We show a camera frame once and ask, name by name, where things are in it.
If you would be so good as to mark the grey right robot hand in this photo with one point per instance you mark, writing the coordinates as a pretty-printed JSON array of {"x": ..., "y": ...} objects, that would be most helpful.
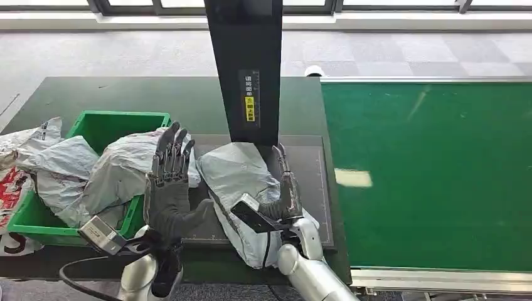
[{"x": 289, "y": 199}]

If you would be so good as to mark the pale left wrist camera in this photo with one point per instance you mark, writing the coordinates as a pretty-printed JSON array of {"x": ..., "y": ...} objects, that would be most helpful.
[{"x": 102, "y": 236}]

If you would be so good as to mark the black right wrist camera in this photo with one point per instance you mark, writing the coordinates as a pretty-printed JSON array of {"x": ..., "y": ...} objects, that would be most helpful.
[{"x": 253, "y": 214}]

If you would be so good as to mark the green conveyor belt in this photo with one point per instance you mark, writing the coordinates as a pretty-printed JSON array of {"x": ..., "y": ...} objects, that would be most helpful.
[{"x": 436, "y": 166}]

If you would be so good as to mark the black scanner post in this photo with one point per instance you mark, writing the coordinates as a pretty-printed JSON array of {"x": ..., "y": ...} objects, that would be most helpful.
[{"x": 245, "y": 50}]

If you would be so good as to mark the grey parcel with red stamp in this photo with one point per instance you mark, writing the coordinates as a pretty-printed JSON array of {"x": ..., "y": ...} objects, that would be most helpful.
[{"x": 120, "y": 174}]

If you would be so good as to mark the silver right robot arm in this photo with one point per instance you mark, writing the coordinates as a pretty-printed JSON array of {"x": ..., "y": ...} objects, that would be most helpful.
[{"x": 311, "y": 270}]

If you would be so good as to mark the white parcel with red print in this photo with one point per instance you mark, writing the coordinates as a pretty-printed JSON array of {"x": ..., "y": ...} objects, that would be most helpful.
[{"x": 14, "y": 191}]

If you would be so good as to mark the green plastic crate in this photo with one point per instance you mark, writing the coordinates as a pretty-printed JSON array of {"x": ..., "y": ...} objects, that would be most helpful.
[{"x": 108, "y": 126}]

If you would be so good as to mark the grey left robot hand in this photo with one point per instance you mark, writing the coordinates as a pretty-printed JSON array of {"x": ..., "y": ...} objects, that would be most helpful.
[{"x": 168, "y": 207}]

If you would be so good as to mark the small white round object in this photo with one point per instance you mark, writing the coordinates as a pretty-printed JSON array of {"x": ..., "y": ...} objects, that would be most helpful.
[{"x": 313, "y": 71}]

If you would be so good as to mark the yellow warning label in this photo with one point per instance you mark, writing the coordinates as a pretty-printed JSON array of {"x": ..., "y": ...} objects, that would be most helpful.
[{"x": 250, "y": 109}]

